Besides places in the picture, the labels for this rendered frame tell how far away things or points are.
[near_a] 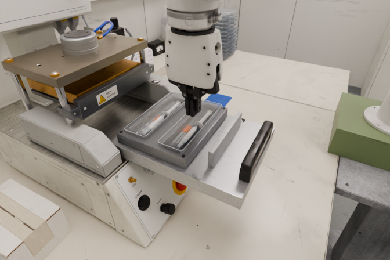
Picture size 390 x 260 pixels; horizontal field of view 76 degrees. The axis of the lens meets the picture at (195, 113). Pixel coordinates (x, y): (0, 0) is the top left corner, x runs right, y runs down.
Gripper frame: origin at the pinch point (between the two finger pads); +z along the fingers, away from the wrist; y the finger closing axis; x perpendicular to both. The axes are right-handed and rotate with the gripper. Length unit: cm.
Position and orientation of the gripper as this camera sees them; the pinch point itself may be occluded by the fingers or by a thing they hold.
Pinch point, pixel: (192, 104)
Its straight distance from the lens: 50.3
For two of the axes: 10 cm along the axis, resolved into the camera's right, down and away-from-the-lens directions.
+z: 0.0, 8.3, 5.5
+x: -4.8, 4.9, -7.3
